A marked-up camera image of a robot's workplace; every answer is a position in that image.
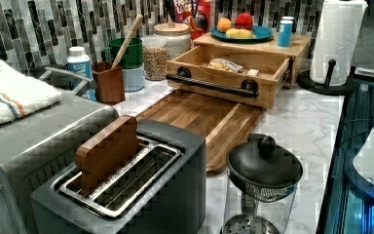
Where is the wooden drawer with black handle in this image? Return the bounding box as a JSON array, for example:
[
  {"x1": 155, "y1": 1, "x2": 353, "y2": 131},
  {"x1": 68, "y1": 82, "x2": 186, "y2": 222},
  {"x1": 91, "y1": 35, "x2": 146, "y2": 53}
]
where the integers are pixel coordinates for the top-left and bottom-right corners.
[{"x1": 167, "y1": 46, "x2": 291, "y2": 108}]

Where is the wooden drawer cabinet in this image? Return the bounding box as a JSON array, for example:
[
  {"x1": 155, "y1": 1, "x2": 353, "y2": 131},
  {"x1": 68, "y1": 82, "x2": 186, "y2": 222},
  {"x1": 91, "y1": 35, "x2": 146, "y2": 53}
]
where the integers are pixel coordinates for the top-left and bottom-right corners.
[{"x1": 194, "y1": 32, "x2": 311, "y2": 88}]

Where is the wooden cutting board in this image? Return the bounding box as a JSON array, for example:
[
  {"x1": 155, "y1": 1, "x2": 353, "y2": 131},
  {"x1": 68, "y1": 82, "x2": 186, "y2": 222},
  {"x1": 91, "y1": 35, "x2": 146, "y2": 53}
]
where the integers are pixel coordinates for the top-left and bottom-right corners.
[{"x1": 136, "y1": 90, "x2": 265, "y2": 176}]

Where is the plastic snack bag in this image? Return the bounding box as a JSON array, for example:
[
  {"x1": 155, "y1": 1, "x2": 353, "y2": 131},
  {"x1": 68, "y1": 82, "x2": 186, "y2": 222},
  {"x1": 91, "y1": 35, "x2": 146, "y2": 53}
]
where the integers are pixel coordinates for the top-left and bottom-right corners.
[{"x1": 207, "y1": 58, "x2": 243, "y2": 73}]

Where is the black two-slot toaster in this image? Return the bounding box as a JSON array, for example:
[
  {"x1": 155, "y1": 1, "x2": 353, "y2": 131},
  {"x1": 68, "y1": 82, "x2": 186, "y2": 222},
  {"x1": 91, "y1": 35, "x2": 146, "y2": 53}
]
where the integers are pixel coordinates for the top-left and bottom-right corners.
[{"x1": 32, "y1": 119, "x2": 206, "y2": 234}]

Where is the glass jar of grains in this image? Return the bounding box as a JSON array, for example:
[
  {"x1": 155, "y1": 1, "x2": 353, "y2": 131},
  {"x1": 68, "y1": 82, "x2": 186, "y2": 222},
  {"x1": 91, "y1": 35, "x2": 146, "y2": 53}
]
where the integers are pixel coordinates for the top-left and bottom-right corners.
[{"x1": 142, "y1": 35, "x2": 168, "y2": 81}]

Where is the green mug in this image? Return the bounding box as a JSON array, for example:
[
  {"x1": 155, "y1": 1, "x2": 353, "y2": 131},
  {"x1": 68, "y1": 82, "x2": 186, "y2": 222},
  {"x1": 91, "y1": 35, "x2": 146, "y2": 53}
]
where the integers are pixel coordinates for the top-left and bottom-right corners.
[{"x1": 101, "y1": 37, "x2": 143, "y2": 69}]

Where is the brown wooden utensil holder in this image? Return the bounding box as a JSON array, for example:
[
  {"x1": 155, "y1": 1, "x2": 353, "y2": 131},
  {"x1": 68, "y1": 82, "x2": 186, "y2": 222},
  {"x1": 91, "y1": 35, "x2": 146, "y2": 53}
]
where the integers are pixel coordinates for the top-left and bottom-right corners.
[{"x1": 92, "y1": 61, "x2": 125, "y2": 105}]

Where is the yellow toy banana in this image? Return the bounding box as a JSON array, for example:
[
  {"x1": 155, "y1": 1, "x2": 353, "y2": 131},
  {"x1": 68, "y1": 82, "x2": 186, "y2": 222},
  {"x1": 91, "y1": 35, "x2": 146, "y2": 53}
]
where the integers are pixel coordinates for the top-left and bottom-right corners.
[{"x1": 225, "y1": 28, "x2": 255, "y2": 39}]

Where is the glass french press black lid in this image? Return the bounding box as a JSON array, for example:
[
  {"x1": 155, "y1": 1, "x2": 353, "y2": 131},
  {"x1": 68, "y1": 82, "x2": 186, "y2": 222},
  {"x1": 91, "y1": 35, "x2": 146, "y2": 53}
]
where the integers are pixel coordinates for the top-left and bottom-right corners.
[{"x1": 220, "y1": 134, "x2": 303, "y2": 234}]

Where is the wooden toast slice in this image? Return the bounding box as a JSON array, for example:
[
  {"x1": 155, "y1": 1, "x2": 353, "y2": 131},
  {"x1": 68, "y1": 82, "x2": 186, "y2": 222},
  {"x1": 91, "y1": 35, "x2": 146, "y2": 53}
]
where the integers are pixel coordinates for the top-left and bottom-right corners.
[{"x1": 75, "y1": 115, "x2": 138, "y2": 196}]

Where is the orange toy fruit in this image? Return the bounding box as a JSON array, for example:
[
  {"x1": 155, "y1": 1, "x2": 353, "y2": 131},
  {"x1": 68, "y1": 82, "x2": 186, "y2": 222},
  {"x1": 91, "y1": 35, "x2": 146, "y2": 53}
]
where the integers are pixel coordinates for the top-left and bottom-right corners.
[{"x1": 216, "y1": 18, "x2": 232, "y2": 32}]

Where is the red Froot Loops box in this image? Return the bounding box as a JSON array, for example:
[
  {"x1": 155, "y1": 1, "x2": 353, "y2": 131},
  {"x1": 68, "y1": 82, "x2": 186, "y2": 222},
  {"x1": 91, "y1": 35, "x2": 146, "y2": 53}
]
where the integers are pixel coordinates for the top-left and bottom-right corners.
[{"x1": 171, "y1": 0, "x2": 213, "y2": 39}]

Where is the red toy apple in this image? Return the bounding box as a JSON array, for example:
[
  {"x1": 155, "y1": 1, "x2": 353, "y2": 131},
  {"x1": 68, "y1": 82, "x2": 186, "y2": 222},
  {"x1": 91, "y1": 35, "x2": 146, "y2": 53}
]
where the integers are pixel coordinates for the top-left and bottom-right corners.
[{"x1": 235, "y1": 13, "x2": 253, "y2": 30}]

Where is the teal plate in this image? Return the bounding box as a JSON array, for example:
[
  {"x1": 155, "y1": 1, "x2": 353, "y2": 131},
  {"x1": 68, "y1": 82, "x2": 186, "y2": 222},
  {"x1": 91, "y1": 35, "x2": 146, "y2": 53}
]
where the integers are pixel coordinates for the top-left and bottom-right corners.
[{"x1": 210, "y1": 25, "x2": 273, "y2": 43}]

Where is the black paper towel holder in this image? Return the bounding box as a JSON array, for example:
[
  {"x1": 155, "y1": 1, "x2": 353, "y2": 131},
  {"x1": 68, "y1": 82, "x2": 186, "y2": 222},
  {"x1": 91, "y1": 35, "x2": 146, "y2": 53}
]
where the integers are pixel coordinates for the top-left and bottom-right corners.
[{"x1": 296, "y1": 59, "x2": 355, "y2": 96}]

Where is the white blue bottle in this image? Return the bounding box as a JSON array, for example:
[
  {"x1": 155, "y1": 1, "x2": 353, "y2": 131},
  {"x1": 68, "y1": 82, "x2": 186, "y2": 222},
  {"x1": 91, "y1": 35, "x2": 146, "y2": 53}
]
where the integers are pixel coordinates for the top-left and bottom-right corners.
[{"x1": 66, "y1": 46, "x2": 97, "y2": 101}]

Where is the paper towel roll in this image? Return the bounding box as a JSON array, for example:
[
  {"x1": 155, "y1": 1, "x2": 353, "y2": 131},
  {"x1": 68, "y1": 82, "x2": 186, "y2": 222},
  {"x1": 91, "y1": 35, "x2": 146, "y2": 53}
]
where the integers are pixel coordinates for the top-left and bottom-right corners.
[{"x1": 310, "y1": 0, "x2": 368, "y2": 86}]

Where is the silver toaster oven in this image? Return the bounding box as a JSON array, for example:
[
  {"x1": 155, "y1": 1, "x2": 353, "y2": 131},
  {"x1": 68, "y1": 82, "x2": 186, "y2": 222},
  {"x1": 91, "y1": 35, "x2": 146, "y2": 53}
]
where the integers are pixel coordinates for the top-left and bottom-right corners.
[{"x1": 0, "y1": 66, "x2": 120, "y2": 234}]

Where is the white striped towel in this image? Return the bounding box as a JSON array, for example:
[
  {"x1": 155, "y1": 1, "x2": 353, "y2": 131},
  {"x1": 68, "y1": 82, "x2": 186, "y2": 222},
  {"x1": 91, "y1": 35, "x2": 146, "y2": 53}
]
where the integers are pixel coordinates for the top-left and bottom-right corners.
[{"x1": 0, "y1": 60, "x2": 61, "y2": 125}]

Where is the wooden utensil handle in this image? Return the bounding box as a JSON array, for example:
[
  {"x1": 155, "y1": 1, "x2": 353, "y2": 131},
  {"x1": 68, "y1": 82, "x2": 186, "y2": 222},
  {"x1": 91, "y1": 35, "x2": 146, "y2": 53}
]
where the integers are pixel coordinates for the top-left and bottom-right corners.
[{"x1": 111, "y1": 14, "x2": 143, "y2": 69}]

